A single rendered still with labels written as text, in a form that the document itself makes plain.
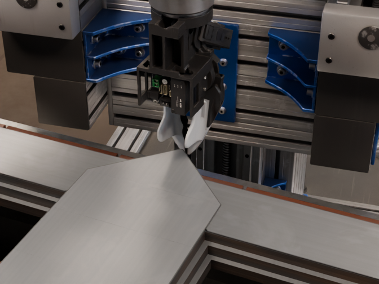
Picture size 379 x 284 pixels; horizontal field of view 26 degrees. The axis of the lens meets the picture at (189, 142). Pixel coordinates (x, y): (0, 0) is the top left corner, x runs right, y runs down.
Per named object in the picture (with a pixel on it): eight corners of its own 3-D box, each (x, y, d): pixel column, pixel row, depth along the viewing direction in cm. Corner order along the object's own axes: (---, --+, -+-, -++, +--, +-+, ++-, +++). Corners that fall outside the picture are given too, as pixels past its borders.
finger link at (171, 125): (149, 166, 104) (147, 103, 99) (169, 142, 109) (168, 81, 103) (171, 172, 103) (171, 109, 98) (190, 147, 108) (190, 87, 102)
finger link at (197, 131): (171, 172, 103) (171, 109, 98) (190, 147, 108) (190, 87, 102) (194, 178, 102) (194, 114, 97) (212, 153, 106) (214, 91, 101)
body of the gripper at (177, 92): (135, 109, 98) (131, 17, 91) (166, 77, 104) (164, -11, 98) (194, 123, 95) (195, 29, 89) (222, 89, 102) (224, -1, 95)
